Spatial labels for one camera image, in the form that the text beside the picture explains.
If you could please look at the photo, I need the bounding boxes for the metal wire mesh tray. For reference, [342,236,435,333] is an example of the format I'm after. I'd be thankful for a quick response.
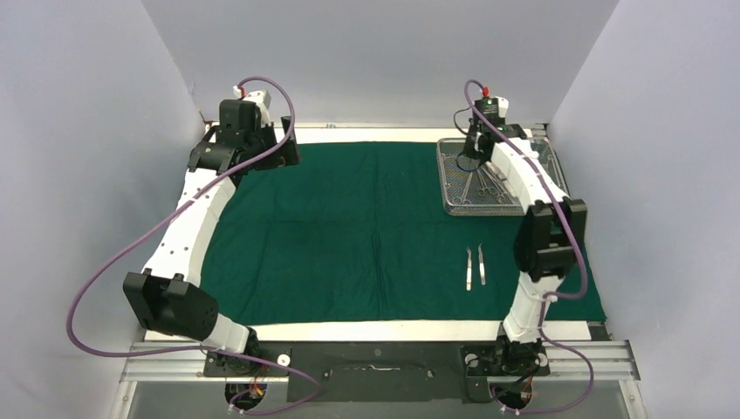
[436,138,573,216]

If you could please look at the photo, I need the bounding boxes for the dark green surgical cloth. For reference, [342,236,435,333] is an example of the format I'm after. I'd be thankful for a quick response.
[199,141,608,326]

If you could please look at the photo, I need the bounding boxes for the steel tweezers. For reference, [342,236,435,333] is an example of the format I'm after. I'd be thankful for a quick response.
[477,243,486,286]
[465,247,472,292]

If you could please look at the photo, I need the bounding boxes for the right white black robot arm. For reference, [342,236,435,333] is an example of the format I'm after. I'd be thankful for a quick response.
[463,117,588,374]

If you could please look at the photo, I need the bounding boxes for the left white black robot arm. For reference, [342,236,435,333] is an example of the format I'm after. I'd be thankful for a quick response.
[123,90,300,375]

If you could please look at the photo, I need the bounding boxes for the steel surgical scissors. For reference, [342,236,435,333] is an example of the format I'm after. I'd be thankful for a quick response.
[476,168,506,204]

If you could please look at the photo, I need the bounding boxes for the steel haemostat clamp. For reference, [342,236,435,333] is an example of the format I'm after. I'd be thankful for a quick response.
[451,172,473,205]

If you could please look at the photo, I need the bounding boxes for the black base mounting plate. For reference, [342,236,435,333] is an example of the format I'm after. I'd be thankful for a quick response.
[202,340,551,405]

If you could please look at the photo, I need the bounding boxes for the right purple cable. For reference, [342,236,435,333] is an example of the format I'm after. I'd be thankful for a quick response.
[463,79,595,416]

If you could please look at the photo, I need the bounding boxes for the purple cable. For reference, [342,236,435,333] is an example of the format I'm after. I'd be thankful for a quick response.
[463,79,595,416]
[65,76,322,416]

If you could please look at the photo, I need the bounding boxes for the aluminium right side rail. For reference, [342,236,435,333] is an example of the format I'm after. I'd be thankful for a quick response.
[530,123,549,141]

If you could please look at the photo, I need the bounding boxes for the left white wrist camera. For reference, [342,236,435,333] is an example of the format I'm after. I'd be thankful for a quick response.
[233,85,272,127]

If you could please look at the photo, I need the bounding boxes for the aluminium front frame rail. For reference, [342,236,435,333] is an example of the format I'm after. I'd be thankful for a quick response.
[121,341,640,382]

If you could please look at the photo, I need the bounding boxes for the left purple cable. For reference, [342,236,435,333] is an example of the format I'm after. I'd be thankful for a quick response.
[65,76,322,416]

